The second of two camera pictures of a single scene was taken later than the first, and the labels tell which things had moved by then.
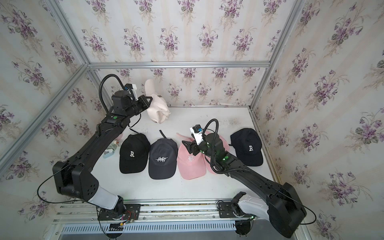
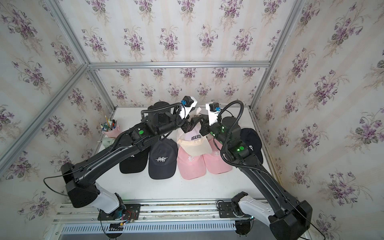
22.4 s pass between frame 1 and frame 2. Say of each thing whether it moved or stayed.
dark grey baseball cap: stayed
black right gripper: moved
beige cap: moved
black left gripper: moved
